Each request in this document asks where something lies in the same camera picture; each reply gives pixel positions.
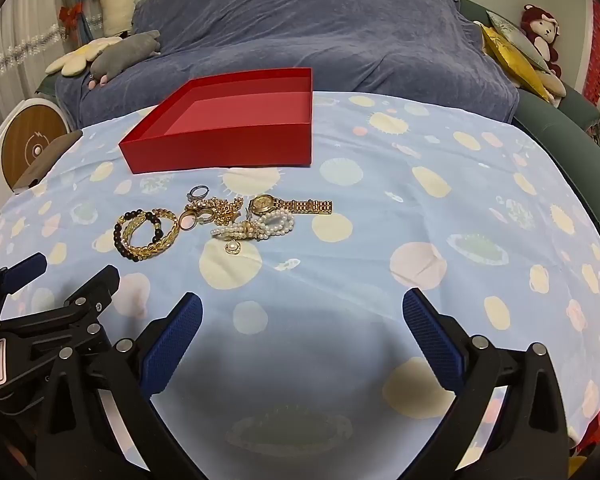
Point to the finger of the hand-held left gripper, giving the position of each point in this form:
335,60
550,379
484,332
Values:
27,266
97,282

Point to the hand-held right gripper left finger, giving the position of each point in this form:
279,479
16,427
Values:
172,347

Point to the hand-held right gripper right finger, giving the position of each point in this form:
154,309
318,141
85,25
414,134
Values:
432,340

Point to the gold watch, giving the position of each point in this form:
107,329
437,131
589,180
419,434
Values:
262,204

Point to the red box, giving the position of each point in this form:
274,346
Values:
220,150

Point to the light blue printed tablecloth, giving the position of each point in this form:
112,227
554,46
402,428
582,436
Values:
355,270

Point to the grey-brown board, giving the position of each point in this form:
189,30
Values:
45,160

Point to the round white wood-faced device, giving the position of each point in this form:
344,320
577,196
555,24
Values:
30,135

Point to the flower-shaped cushion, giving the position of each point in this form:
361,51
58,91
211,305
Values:
75,57

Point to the grey plush toy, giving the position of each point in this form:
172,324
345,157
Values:
125,50

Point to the green sofa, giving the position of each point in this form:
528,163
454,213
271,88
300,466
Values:
570,145

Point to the white curtain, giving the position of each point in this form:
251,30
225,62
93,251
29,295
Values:
25,25

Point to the red bow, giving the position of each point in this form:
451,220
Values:
70,14

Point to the cream cushion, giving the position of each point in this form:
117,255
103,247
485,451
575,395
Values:
552,87

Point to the gold cushion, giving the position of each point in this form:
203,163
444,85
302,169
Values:
510,60

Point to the silver cushion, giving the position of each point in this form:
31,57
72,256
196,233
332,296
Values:
515,35

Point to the blue sofa blanket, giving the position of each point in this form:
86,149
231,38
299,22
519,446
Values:
305,25

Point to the red monkey plush toy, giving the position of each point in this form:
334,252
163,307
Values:
532,20

